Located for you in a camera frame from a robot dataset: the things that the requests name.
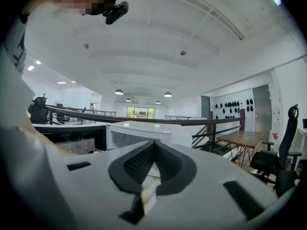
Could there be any white ceiling cable tray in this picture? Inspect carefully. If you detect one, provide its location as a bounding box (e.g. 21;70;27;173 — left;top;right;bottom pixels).
151;0;245;41

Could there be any narrow dark green door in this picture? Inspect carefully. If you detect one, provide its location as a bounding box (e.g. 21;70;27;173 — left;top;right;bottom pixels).
201;95;211;119

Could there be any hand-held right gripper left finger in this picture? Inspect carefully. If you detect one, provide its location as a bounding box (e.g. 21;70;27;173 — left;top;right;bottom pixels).
62;139;156;230

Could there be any glass entrance door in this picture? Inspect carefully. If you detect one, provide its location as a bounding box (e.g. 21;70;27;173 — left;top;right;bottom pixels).
126;106;156;120

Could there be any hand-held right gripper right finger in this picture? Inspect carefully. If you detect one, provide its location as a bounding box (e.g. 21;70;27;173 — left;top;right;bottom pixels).
134;139;281;230

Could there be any wooden table with metal legs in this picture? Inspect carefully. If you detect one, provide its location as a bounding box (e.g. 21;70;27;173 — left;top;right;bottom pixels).
216;130;264;169

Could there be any black swivel chair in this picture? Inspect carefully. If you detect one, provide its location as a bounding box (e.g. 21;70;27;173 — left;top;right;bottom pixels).
27;96;50;125

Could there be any black ring-headrest office chair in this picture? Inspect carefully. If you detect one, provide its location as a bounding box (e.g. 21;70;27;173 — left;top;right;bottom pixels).
249;103;303;185

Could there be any white red-print bag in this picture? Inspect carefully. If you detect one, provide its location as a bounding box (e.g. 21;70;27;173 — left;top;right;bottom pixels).
270;131;279;151

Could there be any person's grey printed shirt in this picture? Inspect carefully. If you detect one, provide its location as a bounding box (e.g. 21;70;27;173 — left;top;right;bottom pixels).
1;2;80;75

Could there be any dark curved stair railing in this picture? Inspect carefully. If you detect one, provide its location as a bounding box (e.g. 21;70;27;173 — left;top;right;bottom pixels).
45;104;247;154

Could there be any grey frosted door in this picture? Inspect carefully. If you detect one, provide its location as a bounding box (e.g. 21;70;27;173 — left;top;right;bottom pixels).
251;84;273;134

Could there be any black head-mounted camera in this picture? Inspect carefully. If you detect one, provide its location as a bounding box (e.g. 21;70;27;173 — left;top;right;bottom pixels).
102;0;129;25

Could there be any dark staircase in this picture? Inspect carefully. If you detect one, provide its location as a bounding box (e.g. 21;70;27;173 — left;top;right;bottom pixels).
193;138;232;156

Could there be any person's left forearm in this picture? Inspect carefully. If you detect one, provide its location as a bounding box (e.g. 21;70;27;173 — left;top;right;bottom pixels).
21;123;75;158

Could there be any white microwave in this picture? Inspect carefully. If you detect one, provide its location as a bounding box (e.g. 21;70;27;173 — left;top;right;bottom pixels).
33;120;193;154

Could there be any group of black wall-hung caps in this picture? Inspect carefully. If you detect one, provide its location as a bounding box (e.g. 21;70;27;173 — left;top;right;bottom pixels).
214;99;255;120

